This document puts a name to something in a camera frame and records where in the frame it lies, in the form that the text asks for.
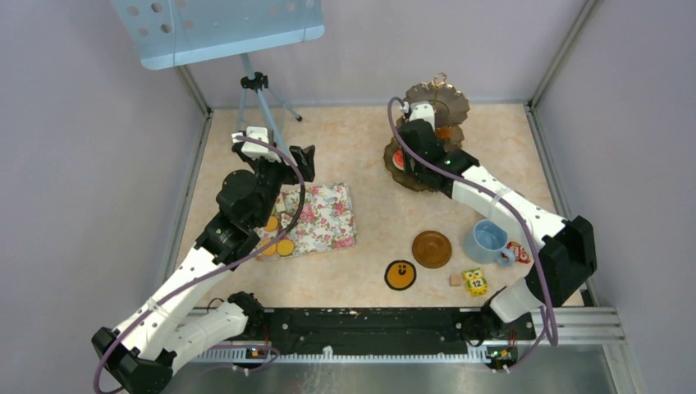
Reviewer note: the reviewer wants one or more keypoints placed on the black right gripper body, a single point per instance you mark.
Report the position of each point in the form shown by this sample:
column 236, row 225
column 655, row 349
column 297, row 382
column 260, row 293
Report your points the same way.
column 412, row 167

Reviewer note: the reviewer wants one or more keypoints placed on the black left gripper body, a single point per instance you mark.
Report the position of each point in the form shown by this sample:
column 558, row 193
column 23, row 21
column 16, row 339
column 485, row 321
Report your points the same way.
column 272, row 176

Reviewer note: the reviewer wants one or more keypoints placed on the brown croissant pastry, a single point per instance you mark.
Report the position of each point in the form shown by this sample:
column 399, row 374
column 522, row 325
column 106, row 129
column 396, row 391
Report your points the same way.
column 445, row 132

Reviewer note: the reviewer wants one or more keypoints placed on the red sprinkled donut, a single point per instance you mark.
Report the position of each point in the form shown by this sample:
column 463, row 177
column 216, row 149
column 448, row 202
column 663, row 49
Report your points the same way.
column 398, row 160

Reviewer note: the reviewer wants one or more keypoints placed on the round biscuit cookie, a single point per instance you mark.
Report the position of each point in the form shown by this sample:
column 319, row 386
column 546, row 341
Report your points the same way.
column 272, row 224

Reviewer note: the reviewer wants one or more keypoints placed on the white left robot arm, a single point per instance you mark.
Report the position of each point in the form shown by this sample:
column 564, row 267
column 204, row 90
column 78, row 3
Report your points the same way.
column 147, row 349

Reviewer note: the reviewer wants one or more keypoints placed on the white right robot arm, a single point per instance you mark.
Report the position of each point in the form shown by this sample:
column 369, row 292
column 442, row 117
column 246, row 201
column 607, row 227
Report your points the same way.
column 562, row 250

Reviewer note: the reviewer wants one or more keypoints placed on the three-tier smoked glass stand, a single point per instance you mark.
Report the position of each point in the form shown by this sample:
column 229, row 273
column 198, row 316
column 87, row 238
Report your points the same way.
column 451, row 107

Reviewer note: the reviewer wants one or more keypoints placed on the floral serving tray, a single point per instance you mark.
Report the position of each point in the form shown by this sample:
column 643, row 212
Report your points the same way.
column 326, row 223

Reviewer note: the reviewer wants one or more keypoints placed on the brown round saucer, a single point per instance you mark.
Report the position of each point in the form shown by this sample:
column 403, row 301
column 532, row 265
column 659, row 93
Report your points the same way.
column 431, row 249

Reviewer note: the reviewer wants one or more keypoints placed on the blue mug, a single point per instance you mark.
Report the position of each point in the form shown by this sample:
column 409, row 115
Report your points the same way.
column 487, row 243

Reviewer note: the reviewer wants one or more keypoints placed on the smiley face coaster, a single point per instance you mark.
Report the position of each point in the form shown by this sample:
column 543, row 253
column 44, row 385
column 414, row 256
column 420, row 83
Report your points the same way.
column 400, row 275

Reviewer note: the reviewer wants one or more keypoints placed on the small wooden cube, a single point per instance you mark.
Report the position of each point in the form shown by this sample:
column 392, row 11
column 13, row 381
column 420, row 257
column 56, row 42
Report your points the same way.
column 455, row 280

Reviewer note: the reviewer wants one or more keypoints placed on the red owl toy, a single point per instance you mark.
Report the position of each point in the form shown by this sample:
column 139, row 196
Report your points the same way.
column 520, row 253

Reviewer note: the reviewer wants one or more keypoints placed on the owl number block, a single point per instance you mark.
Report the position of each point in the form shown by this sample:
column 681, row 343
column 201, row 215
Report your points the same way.
column 475, row 282

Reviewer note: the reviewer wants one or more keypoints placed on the light blue music stand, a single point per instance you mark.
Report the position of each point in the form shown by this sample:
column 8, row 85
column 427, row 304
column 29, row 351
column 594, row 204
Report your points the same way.
column 168, row 34

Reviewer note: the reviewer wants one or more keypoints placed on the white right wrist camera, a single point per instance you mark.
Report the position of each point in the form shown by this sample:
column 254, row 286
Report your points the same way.
column 422, row 111

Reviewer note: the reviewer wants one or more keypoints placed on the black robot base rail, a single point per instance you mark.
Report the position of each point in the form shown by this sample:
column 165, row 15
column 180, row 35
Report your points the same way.
column 385, row 332

